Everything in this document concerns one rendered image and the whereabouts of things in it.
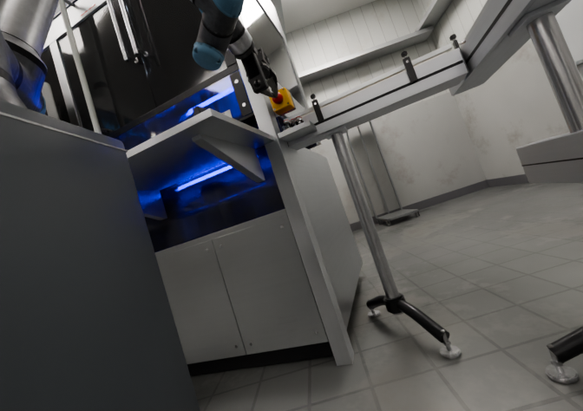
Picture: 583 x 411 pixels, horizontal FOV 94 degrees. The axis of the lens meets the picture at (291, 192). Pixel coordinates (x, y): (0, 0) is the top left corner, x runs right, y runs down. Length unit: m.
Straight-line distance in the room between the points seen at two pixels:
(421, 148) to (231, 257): 4.00
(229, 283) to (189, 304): 0.23
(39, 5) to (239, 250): 0.87
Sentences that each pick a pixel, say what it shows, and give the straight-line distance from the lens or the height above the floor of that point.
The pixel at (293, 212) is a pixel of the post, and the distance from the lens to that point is 1.02.
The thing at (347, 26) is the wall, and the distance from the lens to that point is 5.30.
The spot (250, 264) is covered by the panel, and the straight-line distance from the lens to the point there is 1.13.
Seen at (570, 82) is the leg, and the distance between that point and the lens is 0.92.
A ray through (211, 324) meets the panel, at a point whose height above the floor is 0.24.
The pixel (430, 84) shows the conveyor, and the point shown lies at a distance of 1.14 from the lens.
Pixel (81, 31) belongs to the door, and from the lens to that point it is 1.87.
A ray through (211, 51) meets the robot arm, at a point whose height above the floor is 1.01.
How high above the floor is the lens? 0.58
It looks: 4 degrees up
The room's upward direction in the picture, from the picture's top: 18 degrees counter-clockwise
